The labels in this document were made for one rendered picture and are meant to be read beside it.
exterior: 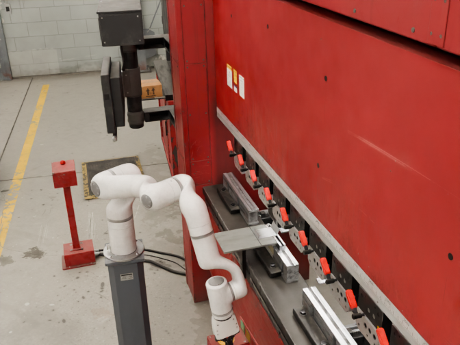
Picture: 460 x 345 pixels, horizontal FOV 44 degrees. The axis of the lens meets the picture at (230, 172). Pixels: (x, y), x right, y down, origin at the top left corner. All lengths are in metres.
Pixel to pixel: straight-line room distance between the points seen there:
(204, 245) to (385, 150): 0.83
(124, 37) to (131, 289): 1.42
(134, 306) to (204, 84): 1.31
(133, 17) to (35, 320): 2.08
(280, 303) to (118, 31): 1.74
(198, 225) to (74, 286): 2.32
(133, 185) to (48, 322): 1.89
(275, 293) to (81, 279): 2.09
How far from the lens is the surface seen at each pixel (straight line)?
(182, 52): 3.27
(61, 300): 4.25
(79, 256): 4.51
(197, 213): 2.13
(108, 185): 2.49
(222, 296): 2.24
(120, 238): 2.67
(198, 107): 3.38
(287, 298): 2.62
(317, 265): 2.26
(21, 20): 9.73
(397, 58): 1.57
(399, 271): 1.72
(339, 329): 2.34
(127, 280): 2.77
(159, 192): 2.20
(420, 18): 1.45
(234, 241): 2.77
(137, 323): 2.92
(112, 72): 3.53
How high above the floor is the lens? 2.47
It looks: 25 degrees down
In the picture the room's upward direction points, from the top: 2 degrees counter-clockwise
